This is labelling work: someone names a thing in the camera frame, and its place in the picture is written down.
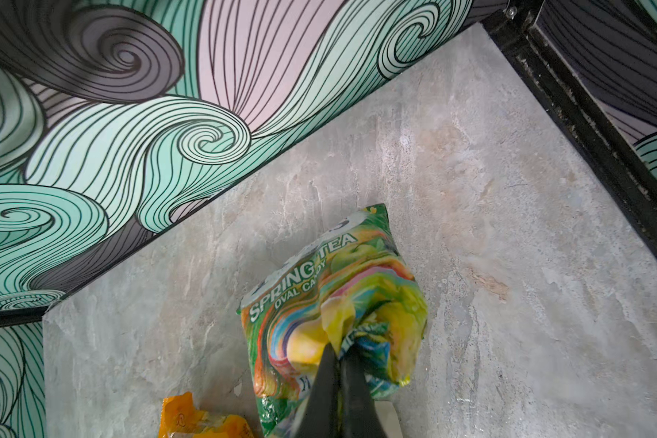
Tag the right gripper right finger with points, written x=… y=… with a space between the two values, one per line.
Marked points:
x=359 y=415

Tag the yellow orange gummy snack bag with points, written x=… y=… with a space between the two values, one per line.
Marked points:
x=180 y=418

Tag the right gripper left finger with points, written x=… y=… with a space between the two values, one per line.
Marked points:
x=320 y=415

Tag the green Spring Tea candy bag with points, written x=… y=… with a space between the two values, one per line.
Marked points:
x=348 y=290

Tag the checkered paper bag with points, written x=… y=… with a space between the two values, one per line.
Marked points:
x=389 y=419

